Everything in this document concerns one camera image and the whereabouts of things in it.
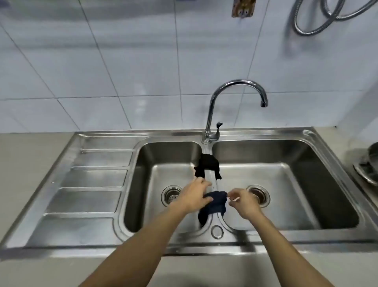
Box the dark blue sock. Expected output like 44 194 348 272
197 191 228 227

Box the black sock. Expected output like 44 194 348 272
194 153 222 181

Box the person's right forearm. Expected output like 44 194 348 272
250 213 335 287

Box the chrome gooseneck faucet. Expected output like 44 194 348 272
201 79 269 145

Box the person's left forearm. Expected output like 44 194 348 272
77 203 188 287

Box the person's left hand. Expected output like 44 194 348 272
173 177 214 215

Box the stainless steel pot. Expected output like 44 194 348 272
353 142 378 190

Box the round metal drain strainer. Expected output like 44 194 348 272
161 185 184 206

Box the stainless steel double sink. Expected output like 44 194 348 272
0 127 378 261

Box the person's right hand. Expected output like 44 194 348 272
228 188 263 221

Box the wall power socket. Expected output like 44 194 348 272
232 0 254 18

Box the flexible metal hose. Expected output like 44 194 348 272
293 0 378 36

